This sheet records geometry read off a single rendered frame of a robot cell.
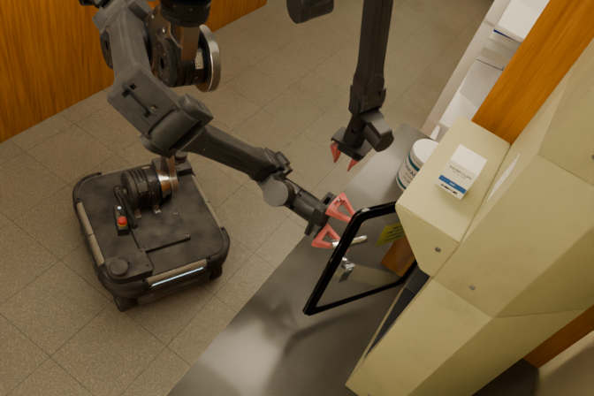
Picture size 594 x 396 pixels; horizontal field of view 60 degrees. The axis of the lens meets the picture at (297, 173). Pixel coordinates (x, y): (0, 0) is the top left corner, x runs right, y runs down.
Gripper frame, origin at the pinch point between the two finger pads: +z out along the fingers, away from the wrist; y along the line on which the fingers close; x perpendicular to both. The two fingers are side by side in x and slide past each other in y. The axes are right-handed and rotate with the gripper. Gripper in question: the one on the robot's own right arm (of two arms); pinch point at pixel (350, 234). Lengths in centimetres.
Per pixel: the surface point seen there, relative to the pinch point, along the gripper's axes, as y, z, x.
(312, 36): -119, -128, 253
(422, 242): 26.8, 12.6, -16.3
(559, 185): 49, 22, -16
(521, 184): 46, 19, -16
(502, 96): 35.9, 11.0, 20.7
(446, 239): 30.2, 15.4, -16.3
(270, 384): -26.0, 3.3, -27.1
